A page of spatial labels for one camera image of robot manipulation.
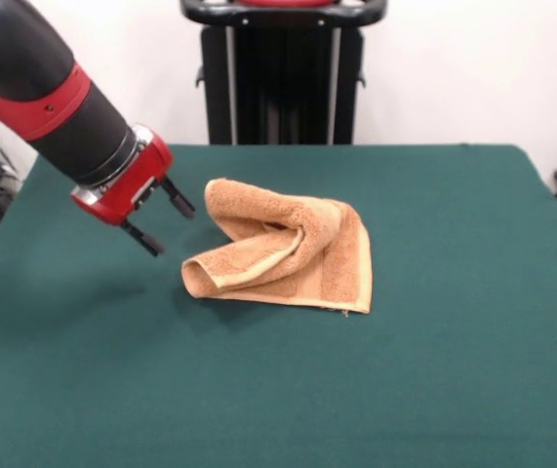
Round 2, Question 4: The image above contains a tan terry towel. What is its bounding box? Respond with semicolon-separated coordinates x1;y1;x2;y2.
180;176;373;315

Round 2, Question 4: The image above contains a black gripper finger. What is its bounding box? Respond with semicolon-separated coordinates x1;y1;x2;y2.
160;175;196;220
120;219;166;257

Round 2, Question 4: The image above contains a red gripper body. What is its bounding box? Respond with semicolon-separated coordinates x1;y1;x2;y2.
70;129;176;228

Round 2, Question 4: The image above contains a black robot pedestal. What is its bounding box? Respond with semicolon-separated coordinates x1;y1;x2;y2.
179;0;387;146

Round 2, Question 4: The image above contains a dark green table cloth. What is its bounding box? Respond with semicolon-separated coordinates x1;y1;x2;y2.
0;143;557;468

